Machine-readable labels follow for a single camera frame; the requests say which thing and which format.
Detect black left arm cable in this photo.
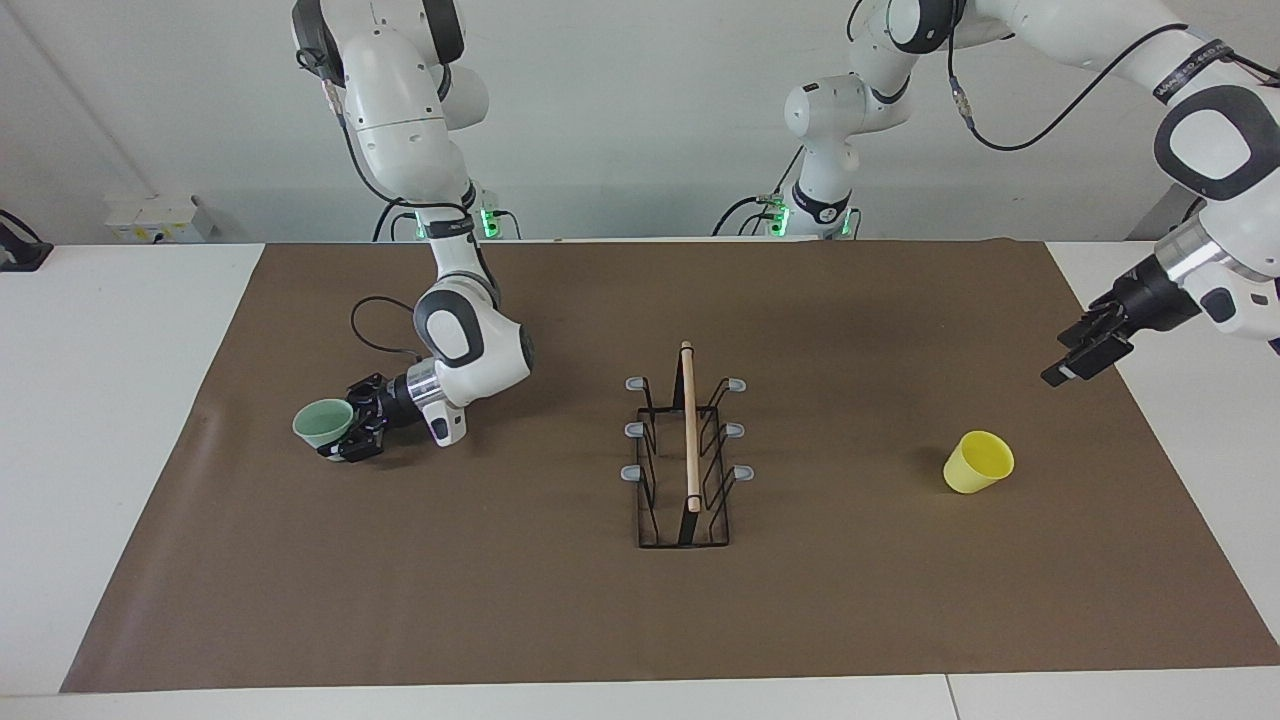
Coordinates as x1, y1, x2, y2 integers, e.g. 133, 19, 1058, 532
945, 20, 1280, 153

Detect white wall socket box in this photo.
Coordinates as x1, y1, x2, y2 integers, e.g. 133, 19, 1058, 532
105, 195, 216, 244

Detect black base cable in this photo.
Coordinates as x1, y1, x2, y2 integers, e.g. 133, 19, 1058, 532
372, 198, 421, 241
712, 150, 806, 238

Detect black right base cable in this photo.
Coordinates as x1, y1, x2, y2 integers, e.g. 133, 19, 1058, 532
372, 198, 421, 241

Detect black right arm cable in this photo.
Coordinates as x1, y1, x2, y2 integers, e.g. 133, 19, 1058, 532
295, 40, 501, 361

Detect pale green plastic cup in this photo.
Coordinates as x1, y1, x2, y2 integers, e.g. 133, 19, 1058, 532
292, 398, 356, 451

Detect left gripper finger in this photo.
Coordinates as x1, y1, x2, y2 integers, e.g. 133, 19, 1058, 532
1057, 299, 1127, 350
1039, 334, 1137, 390

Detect brown table mat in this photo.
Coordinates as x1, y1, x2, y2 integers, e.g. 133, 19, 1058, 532
60, 238, 1280, 694

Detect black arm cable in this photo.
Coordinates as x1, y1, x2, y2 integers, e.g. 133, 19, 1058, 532
295, 40, 501, 361
945, 20, 1280, 153

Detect yellow plastic cup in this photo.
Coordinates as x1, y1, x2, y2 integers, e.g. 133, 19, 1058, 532
942, 430, 1015, 495

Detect black table clamp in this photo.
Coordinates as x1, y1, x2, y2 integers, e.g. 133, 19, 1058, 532
0, 208, 53, 273

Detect black left base cable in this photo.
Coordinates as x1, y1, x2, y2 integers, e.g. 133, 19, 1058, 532
712, 150, 806, 238

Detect black wire cup rack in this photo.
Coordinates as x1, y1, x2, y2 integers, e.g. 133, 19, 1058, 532
623, 340, 756, 549

